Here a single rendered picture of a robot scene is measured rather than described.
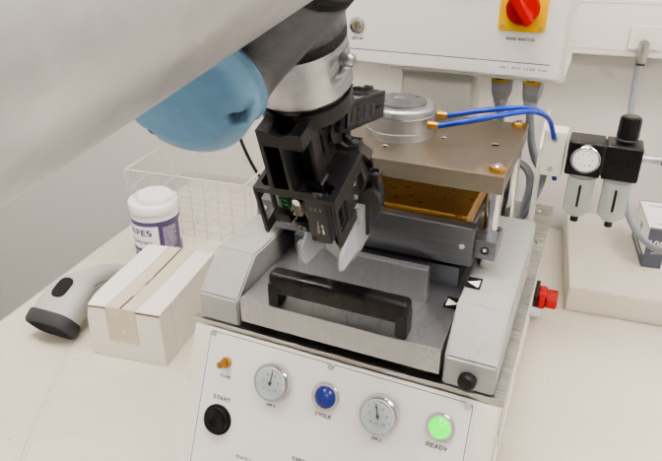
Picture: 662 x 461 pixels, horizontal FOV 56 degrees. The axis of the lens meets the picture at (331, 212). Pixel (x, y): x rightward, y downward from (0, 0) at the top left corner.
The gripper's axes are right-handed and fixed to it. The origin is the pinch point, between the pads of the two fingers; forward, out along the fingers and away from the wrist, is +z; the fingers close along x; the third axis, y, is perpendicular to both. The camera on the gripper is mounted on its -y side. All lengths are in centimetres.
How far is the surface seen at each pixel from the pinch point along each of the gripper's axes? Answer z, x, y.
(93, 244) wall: 74, -102, -41
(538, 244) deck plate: 20.5, 16.7, -23.7
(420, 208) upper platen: 1.1, 5.2, -8.1
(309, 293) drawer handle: 3.0, -2.6, 4.4
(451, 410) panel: 10.9, 12.7, 8.3
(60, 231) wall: 71, -113, -41
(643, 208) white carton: 38, 32, -53
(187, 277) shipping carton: 24.1, -31.9, -7.2
